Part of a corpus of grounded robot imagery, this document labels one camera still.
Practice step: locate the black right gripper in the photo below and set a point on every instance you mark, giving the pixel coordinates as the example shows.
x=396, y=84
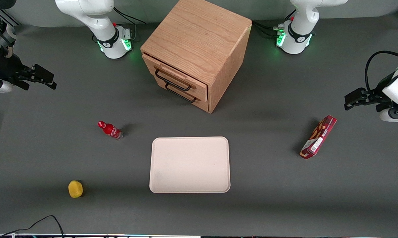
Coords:
x=4, y=70

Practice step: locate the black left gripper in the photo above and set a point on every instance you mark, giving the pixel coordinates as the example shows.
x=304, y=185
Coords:
x=377, y=94

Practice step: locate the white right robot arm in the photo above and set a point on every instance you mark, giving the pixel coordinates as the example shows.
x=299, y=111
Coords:
x=96, y=19

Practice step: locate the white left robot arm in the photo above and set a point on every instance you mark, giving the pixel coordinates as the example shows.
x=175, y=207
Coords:
x=301, y=19

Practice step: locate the wooden drawer cabinet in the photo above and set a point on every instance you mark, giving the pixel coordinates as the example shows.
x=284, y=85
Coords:
x=198, y=36

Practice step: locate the red snack box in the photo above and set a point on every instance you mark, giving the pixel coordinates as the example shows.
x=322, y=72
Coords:
x=318, y=137

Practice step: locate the small red bottle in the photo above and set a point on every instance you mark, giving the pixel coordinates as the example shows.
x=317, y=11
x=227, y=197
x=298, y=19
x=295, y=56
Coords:
x=111, y=130

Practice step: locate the yellow lemon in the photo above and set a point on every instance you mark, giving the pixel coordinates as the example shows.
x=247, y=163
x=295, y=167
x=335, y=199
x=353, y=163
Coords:
x=75, y=189

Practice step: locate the beige plastic tray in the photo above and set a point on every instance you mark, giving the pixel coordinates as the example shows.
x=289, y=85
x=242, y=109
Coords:
x=189, y=165

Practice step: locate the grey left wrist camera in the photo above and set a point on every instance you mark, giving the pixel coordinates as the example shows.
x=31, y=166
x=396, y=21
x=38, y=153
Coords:
x=397, y=115

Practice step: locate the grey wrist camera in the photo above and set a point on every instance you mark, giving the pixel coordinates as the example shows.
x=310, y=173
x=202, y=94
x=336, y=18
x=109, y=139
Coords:
x=397, y=115
x=2, y=87

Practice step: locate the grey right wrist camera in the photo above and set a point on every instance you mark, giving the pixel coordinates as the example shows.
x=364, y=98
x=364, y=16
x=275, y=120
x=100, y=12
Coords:
x=2, y=87

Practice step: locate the aluminium frame rail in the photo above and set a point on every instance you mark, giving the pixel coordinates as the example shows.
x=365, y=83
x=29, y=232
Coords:
x=3, y=16

